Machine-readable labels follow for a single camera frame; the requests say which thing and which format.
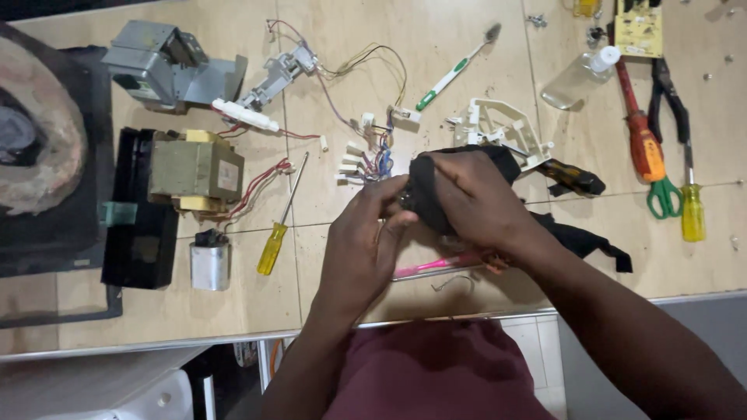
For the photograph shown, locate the person's left hand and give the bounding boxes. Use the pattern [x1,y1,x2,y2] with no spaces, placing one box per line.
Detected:
[312,174,419,314]

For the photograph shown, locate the person's right hand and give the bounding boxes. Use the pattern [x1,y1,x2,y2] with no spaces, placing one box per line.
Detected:
[420,150,551,271]

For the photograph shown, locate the black cloth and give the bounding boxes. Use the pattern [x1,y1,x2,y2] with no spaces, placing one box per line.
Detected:
[403,144,635,274]

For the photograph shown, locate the pink toothbrush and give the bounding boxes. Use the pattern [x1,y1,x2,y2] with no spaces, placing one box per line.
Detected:
[393,251,486,280]

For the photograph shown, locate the green and white toothbrush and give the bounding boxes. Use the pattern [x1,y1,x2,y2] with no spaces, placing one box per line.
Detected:
[415,23,503,112]

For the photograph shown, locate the clear bottle with white cap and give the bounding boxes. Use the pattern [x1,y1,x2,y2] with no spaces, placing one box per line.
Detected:
[540,45,623,111]

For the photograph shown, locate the grey door latch assembly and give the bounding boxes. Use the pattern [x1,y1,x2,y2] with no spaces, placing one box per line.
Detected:
[236,45,320,112]

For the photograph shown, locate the person's maroon shirt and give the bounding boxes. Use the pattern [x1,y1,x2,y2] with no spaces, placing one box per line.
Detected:
[323,318,558,420]

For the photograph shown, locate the red and orange screwdriver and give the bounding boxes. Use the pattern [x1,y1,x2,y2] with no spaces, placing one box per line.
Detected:
[606,22,668,184]

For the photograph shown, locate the white fuse holder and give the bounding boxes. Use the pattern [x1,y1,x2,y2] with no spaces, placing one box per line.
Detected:
[210,97,281,133]

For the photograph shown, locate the black pliers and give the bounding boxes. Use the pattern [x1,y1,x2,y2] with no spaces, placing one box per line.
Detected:
[647,56,692,145]

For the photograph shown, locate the yellow circuit board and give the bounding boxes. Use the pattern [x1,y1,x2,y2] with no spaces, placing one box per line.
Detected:
[613,0,665,58]

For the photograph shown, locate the transformer with yellow windings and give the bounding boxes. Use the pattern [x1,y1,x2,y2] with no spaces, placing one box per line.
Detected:
[148,129,246,221]

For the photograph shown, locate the silver capacitor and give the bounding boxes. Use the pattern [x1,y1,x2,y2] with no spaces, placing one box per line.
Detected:
[189,228,232,292]

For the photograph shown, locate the grey metal magnetron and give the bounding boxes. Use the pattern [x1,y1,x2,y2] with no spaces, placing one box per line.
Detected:
[102,20,249,116]

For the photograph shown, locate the black plastic tray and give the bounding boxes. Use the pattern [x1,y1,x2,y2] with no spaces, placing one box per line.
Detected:
[101,126,180,291]

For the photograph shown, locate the teal plastic part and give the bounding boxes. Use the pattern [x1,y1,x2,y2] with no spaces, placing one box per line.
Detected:
[98,201,139,228]

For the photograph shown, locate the black appliance casing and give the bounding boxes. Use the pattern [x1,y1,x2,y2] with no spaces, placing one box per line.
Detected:
[0,22,116,279]

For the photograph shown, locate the white appliance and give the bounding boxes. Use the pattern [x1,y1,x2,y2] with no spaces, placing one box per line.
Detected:
[0,349,196,420]

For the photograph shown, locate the round brown plate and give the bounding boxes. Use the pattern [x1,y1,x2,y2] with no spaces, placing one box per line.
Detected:
[0,36,89,218]

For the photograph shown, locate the white plastic frame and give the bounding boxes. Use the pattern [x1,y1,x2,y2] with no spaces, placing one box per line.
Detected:
[447,97,556,173]

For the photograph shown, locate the wire harness with white connectors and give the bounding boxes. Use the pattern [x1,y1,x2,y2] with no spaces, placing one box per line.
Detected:
[265,18,422,187]

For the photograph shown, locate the bent metal wire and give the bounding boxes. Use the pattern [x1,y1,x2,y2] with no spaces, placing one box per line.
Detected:
[430,275,477,293]

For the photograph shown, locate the yellow handled long screwdriver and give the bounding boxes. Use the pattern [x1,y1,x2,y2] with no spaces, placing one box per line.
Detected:
[256,151,310,277]

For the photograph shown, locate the green handled scissors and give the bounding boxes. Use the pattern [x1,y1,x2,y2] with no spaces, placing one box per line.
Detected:
[646,177,684,221]

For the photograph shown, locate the small yellow handled screwdriver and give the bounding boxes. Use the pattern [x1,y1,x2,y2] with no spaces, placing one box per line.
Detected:
[680,139,707,243]

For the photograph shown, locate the black frame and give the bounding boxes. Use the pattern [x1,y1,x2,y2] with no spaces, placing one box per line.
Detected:
[0,285,124,331]

